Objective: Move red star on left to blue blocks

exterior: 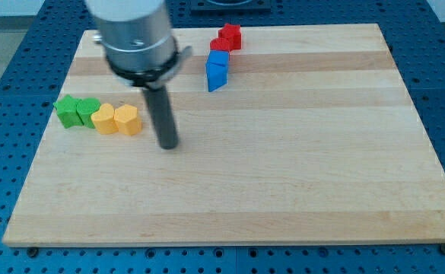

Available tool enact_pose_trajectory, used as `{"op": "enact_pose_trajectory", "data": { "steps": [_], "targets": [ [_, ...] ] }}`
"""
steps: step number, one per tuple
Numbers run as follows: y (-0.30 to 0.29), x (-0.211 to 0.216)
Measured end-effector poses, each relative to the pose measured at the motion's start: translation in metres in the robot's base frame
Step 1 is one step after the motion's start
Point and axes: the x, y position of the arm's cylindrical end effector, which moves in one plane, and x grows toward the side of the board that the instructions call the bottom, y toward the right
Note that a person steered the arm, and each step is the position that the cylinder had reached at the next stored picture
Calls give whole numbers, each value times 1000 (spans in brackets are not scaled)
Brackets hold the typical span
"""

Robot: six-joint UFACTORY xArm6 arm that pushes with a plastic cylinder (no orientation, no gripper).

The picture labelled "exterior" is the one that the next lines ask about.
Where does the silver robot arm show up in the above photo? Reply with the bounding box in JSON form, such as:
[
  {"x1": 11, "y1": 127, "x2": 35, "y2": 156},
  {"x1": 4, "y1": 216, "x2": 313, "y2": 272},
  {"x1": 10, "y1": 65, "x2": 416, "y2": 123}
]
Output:
[{"x1": 84, "y1": 0, "x2": 192, "y2": 90}]

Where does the red star block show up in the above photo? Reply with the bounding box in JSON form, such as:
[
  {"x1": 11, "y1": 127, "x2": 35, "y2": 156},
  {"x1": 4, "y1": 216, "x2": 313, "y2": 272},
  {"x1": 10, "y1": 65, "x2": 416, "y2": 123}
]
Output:
[{"x1": 218, "y1": 23, "x2": 242, "y2": 50}]

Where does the green star block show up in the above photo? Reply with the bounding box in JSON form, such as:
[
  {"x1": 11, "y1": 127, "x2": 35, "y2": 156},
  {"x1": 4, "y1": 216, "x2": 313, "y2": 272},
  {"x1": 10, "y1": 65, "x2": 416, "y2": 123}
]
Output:
[{"x1": 53, "y1": 94, "x2": 83, "y2": 129}]

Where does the blue triangle block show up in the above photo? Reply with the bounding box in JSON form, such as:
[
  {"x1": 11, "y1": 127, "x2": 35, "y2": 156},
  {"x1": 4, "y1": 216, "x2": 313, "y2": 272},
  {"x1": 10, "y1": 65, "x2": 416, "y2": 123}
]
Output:
[{"x1": 205, "y1": 62, "x2": 228, "y2": 92}]

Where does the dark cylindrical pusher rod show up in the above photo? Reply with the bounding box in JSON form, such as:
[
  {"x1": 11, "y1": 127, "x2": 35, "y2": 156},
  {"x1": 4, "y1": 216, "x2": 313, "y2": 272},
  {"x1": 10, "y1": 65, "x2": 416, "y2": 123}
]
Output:
[{"x1": 142, "y1": 86, "x2": 179, "y2": 150}]

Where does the blue square block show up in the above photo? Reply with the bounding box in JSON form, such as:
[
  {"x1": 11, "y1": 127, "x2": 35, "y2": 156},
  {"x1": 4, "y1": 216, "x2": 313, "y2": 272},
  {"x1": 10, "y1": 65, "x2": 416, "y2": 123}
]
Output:
[{"x1": 207, "y1": 50, "x2": 230, "y2": 66}]

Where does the wooden board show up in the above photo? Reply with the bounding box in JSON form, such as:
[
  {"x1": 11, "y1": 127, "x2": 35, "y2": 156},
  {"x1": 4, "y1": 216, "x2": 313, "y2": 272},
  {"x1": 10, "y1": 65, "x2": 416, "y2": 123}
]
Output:
[{"x1": 2, "y1": 24, "x2": 445, "y2": 247}]

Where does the red rounded block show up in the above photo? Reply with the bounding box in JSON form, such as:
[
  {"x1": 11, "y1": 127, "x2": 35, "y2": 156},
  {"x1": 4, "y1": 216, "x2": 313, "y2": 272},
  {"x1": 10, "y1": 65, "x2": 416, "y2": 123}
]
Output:
[{"x1": 209, "y1": 37, "x2": 231, "y2": 53}]

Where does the yellow hexagon block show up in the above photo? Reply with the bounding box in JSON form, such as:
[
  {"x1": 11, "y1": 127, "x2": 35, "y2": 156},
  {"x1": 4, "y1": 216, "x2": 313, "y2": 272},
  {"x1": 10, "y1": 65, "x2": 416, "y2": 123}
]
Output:
[{"x1": 114, "y1": 104, "x2": 142, "y2": 136}]

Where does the yellow heart block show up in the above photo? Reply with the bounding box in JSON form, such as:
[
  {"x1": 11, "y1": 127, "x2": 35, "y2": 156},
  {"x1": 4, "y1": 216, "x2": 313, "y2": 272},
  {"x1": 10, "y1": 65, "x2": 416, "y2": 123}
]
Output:
[{"x1": 91, "y1": 103, "x2": 119, "y2": 135}]

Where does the green cylinder block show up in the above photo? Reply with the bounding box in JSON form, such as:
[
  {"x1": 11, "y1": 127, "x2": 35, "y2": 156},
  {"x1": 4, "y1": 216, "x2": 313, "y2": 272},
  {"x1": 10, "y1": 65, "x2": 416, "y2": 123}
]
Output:
[{"x1": 76, "y1": 97, "x2": 100, "y2": 129}]

